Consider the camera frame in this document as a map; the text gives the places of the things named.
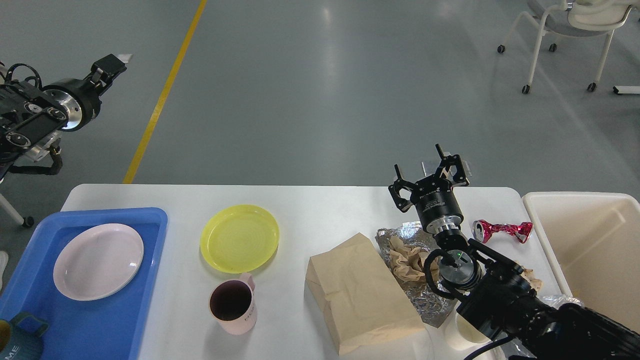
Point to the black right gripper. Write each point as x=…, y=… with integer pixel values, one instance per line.
x=437, y=204

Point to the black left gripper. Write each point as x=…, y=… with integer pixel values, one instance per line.
x=80, y=98

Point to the yellow plastic plate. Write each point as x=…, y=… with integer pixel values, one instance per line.
x=240, y=238

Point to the pink mug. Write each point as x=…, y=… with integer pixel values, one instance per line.
x=233, y=304

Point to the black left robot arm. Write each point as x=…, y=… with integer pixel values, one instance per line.
x=34, y=116

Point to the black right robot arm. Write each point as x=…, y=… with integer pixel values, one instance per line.
x=494, y=297

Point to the crushed red can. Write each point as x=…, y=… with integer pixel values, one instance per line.
x=502, y=230

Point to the crumpled brown paper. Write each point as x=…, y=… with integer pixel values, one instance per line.
x=407, y=263

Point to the crumpled aluminium foil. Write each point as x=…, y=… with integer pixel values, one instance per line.
x=432, y=308

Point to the brown paper bag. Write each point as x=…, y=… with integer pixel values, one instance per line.
x=361, y=302

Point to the white paper cup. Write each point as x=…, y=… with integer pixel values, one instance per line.
x=460, y=335

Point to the left background chair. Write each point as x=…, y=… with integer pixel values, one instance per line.
x=26, y=222

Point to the beige plastic bin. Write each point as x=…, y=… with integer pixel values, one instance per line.
x=592, y=241

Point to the pink plate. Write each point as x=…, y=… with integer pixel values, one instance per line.
x=98, y=262

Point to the white bar on floor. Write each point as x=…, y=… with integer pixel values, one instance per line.
x=626, y=90

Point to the white office chair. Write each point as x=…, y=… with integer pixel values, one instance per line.
x=572, y=19

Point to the blue plastic tray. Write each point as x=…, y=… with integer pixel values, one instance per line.
x=111, y=328

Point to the teal mug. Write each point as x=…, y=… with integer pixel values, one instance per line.
x=16, y=343

